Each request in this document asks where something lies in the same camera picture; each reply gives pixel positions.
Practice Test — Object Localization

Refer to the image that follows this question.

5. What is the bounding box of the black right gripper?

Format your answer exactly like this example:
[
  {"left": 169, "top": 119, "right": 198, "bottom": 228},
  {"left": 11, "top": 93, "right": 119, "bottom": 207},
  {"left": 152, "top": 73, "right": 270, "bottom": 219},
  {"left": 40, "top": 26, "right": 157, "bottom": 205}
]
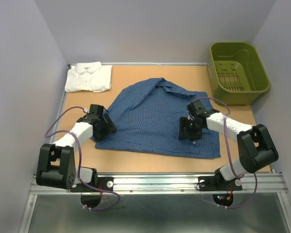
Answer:
[{"left": 179, "top": 117, "right": 204, "bottom": 141}]

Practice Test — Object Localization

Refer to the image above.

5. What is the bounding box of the blue checkered long sleeve shirt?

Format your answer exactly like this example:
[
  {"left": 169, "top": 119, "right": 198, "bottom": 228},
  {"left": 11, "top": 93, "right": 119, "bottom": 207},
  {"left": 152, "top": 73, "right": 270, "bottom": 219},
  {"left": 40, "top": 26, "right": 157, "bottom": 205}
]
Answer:
[{"left": 95, "top": 78, "right": 220, "bottom": 159}]

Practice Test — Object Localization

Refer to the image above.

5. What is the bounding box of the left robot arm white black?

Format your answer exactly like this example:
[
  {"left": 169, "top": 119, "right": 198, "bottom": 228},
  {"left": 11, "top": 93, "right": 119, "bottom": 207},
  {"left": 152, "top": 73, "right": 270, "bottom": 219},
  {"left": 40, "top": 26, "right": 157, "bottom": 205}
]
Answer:
[{"left": 36, "top": 104, "right": 116, "bottom": 190}]

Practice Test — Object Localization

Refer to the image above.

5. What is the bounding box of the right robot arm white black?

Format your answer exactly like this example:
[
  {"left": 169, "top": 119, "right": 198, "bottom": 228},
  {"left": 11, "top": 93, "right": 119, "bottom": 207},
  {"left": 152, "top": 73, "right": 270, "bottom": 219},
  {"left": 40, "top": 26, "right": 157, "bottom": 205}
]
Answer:
[{"left": 179, "top": 99, "right": 279, "bottom": 189}]

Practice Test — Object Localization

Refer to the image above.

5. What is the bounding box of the folded white shirt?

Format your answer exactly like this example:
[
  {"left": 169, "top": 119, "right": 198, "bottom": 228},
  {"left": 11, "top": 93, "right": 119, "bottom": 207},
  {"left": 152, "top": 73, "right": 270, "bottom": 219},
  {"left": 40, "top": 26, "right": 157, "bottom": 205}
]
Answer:
[{"left": 65, "top": 62, "right": 113, "bottom": 93}]

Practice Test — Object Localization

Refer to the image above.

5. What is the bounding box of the green plastic basket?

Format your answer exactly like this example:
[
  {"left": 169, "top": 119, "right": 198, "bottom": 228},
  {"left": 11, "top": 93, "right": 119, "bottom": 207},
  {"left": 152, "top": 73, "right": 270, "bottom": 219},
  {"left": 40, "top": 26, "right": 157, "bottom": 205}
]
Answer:
[{"left": 208, "top": 42, "right": 271, "bottom": 105}]

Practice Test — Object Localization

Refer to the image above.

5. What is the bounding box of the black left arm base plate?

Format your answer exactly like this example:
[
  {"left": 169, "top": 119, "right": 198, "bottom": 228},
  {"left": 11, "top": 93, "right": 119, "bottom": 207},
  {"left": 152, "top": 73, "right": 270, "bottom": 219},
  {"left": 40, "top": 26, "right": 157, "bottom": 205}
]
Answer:
[{"left": 70, "top": 176, "right": 114, "bottom": 193}]

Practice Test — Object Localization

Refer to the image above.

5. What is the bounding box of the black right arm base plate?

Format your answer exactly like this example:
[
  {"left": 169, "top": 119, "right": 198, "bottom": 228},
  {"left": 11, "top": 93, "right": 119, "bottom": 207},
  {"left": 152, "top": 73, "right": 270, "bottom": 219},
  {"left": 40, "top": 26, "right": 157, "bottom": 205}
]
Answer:
[{"left": 196, "top": 174, "right": 243, "bottom": 191}]

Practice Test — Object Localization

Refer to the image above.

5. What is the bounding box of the aluminium mounting rail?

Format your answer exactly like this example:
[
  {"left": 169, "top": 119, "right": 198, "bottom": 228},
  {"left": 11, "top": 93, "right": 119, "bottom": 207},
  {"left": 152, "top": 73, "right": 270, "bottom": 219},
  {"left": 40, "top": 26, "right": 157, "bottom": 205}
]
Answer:
[{"left": 29, "top": 172, "right": 289, "bottom": 195}]

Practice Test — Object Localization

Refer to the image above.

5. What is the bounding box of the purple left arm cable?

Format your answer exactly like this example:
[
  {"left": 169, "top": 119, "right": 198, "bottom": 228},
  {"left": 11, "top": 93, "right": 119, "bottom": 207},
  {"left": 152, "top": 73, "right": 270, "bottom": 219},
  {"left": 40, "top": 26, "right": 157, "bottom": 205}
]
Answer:
[{"left": 45, "top": 106, "right": 120, "bottom": 211}]

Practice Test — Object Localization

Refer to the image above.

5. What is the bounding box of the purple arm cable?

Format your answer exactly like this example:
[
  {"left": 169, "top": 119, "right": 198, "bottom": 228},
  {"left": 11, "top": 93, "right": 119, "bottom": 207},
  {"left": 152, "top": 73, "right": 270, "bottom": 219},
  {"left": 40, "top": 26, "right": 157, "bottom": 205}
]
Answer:
[
  {"left": 45, "top": 106, "right": 120, "bottom": 211},
  {"left": 189, "top": 97, "right": 258, "bottom": 210}
]

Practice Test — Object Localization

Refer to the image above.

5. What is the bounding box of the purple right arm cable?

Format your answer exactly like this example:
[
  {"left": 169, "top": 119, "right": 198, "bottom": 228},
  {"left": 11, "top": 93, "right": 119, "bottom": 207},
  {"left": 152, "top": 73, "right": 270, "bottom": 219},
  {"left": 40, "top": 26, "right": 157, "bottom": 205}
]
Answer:
[{"left": 189, "top": 97, "right": 258, "bottom": 210}]

